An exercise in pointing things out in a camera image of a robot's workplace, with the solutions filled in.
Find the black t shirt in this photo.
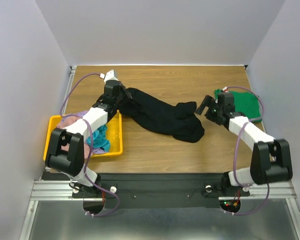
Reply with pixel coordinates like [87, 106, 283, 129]
[119, 87, 205, 143]

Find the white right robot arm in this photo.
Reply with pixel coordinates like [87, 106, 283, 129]
[195, 91, 293, 195]

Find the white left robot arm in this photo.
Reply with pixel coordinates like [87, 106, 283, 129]
[45, 77, 130, 197]

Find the green folded t shirt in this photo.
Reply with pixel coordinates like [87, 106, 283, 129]
[230, 91, 262, 123]

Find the lavender t shirt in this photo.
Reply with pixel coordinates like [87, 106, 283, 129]
[64, 110, 88, 119]

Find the yellow plastic bin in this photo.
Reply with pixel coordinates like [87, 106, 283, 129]
[43, 111, 123, 161]

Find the teal t shirt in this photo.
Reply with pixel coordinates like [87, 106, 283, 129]
[85, 124, 111, 155]

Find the pink t shirt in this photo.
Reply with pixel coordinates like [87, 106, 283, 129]
[56, 116, 90, 159]

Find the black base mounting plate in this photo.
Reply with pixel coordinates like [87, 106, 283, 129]
[41, 171, 249, 213]

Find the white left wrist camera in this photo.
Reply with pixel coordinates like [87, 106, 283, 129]
[103, 69, 118, 83]

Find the aluminium frame rail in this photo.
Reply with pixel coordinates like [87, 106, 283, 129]
[30, 180, 297, 201]

